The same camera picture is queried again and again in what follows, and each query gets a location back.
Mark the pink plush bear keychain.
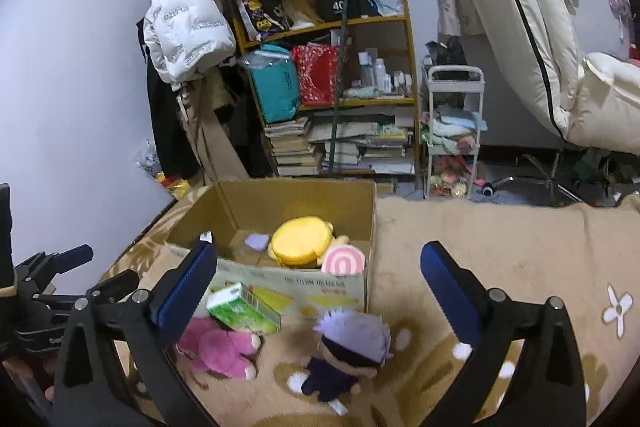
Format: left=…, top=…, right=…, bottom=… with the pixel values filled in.
left=176, top=317, right=262, bottom=381

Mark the green tissue pack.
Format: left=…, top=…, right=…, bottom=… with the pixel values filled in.
left=206, top=283, right=281, bottom=335

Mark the purple toy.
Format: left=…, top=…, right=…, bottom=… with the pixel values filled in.
left=244, top=233, right=270, bottom=253

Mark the yellow round plush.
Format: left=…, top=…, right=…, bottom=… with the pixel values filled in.
left=268, top=216, right=349, bottom=269

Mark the white-haired doll plush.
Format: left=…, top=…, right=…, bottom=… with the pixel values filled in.
left=299, top=308, right=393, bottom=404

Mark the pink swirl roll plush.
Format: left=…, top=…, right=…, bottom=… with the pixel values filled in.
left=321, top=244, right=366, bottom=277

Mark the plastic bag of snacks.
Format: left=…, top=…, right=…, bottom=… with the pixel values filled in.
left=132, top=139, right=192, bottom=199

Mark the black hanging coat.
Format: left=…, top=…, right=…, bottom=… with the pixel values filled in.
left=137, top=20, right=201, bottom=180

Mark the cardboard box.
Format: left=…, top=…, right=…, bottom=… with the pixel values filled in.
left=166, top=178, right=376, bottom=319

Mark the stack of books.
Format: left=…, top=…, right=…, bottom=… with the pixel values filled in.
left=264, top=117, right=322, bottom=176

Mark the white puffer jacket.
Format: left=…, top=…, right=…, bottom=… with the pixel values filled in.
left=143, top=0, right=236, bottom=87

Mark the teal bag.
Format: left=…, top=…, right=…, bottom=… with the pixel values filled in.
left=240, top=44, right=302, bottom=124

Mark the cream office chair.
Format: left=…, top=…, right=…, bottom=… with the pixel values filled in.
left=472, top=0, right=639, bottom=154

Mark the white rolling cart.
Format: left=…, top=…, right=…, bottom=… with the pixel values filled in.
left=421, top=65, right=487, bottom=199

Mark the red gift bag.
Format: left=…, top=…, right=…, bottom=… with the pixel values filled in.
left=292, top=43, right=338, bottom=107

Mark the wooden bookshelf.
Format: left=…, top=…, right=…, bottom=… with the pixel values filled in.
left=229, top=0, right=421, bottom=179

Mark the green pole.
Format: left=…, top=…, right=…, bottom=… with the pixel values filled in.
left=329, top=0, right=350, bottom=176

